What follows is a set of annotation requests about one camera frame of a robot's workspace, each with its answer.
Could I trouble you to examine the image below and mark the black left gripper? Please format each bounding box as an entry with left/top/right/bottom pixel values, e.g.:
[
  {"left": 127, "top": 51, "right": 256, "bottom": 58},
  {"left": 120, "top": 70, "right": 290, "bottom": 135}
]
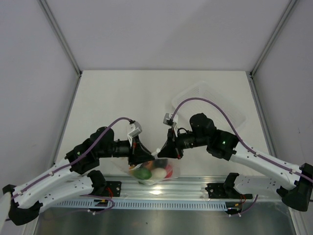
[{"left": 98, "top": 135, "right": 155, "bottom": 166}]

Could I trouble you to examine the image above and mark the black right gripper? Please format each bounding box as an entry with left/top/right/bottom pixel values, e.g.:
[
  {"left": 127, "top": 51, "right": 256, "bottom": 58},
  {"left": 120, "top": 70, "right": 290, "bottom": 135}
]
[{"left": 158, "top": 126, "right": 208, "bottom": 160}]

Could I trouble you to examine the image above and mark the dark purple fruit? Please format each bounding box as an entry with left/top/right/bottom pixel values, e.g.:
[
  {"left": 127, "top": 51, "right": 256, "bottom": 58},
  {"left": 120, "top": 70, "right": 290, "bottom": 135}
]
[{"left": 153, "top": 159, "right": 168, "bottom": 169}]

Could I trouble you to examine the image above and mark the green lime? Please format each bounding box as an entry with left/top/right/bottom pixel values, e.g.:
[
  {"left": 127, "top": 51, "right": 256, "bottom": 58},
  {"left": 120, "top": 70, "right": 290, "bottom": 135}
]
[{"left": 133, "top": 168, "right": 152, "bottom": 180}]

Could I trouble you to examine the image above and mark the red tomato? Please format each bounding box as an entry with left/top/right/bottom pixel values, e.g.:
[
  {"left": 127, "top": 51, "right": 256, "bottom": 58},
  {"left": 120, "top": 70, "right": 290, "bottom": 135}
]
[{"left": 165, "top": 164, "right": 173, "bottom": 179}]

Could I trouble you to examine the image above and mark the clear zip top bag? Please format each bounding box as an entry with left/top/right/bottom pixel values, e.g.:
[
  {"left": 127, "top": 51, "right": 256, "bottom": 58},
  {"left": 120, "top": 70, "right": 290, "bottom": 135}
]
[{"left": 112, "top": 148, "right": 180, "bottom": 186}]

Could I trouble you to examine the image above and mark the white radish with leaves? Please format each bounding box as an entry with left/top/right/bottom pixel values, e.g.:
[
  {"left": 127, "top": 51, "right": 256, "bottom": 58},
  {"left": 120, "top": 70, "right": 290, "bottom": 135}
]
[{"left": 151, "top": 168, "right": 166, "bottom": 180}]

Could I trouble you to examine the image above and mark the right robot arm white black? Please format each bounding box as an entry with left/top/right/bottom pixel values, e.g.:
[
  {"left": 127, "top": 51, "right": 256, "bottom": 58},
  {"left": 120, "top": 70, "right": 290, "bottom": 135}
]
[{"left": 157, "top": 113, "right": 313, "bottom": 212}]

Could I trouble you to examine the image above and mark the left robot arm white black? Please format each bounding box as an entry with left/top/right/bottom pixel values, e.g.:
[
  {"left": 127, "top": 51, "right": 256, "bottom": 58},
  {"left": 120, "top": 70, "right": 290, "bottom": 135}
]
[{"left": 2, "top": 127, "right": 154, "bottom": 226}]

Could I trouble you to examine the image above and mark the white plastic basket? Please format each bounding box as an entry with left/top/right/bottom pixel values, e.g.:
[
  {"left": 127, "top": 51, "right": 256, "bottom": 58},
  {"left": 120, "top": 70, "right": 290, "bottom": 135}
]
[{"left": 171, "top": 81, "right": 247, "bottom": 129}]

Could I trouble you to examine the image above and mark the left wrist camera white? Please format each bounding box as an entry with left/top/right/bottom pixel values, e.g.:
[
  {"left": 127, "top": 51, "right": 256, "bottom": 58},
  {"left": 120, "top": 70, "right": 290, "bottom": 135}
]
[{"left": 127, "top": 120, "right": 142, "bottom": 145}]

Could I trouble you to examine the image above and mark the aluminium mounting rail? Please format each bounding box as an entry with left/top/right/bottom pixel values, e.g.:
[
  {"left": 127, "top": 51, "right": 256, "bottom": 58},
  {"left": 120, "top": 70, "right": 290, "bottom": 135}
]
[{"left": 31, "top": 174, "right": 299, "bottom": 203}]

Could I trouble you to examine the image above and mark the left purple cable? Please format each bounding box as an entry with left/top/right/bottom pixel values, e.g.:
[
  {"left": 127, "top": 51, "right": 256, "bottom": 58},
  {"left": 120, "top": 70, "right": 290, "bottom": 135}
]
[{"left": 4, "top": 117, "right": 135, "bottom": 221}]

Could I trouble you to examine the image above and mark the purple cable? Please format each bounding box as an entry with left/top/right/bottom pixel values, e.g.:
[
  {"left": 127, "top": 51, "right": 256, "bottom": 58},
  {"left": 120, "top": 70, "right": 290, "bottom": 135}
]
[
  {"left": 171, "top": 97, "right": 313, "bottom": 177},
  {"left": 4, "top": 117, "right": 135, "bottom": 221}
]

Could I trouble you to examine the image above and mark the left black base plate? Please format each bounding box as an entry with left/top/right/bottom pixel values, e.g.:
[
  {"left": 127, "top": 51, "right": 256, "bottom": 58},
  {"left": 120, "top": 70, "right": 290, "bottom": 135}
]
[{"left": 102, "top": 181, "right": 122, "bottom": 197}]

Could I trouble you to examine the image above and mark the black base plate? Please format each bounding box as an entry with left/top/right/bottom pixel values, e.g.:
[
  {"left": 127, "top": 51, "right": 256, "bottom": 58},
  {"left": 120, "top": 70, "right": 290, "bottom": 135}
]
[
  {"left": 205, "top": 183, "right": 253, "bottom": 199},
  {"left": 102, "top": 181, "right": 122, "bottom": 197}
]

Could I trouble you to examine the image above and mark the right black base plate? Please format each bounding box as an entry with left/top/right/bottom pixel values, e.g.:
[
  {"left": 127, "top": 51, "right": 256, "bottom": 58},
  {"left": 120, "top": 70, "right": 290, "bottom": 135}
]
[{"left": 205, "top": 183, "right": 253, "bottom": 199}]

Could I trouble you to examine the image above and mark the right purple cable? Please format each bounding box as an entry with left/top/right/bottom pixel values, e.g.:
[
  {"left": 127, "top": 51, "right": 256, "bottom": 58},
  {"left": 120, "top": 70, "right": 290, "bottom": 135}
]
[{"left": 171, "top": 97, "right": 313, "bottom": 177}]

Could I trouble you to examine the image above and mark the white slotted cable duct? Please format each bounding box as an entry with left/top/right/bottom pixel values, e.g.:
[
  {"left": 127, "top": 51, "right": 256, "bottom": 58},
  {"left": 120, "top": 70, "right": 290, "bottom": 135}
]
[{"left": 56, "top": 199, "right": 227, "bottom": 211}]

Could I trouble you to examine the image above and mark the left aluminium frame post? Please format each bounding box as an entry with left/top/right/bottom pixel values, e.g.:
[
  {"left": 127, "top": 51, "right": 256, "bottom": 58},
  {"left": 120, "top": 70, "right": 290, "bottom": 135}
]
[{"left": 37, "top": 0, "right": 82, "bottom": 77}]

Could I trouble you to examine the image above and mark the aluminium frame post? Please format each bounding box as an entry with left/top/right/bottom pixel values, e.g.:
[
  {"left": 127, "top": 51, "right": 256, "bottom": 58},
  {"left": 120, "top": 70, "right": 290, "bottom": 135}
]
[
  {"left": 37, "top": 0, "right": 82, "bottom": 77},
  {"left": 249, "top": 0, "right": 299, "bottom": 79}
]

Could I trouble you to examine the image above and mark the right aluminium frame post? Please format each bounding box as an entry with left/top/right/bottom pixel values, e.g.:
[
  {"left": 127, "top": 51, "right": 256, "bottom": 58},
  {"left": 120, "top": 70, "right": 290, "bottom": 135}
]
[{"left": 249, "top": 0, "right": 299, "bottom": 79}]

